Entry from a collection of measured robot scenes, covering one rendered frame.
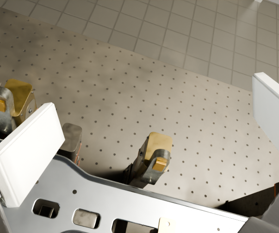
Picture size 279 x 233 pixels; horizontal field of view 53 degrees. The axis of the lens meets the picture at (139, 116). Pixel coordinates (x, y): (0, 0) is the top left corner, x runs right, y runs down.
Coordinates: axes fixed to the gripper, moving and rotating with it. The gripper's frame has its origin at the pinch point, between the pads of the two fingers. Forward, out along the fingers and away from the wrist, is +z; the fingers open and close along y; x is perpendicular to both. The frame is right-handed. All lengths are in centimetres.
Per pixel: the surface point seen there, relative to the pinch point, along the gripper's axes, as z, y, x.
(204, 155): 77, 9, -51
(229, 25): 249, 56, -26
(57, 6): 209, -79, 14
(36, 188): 31, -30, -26
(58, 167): 36, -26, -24
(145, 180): 39, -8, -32
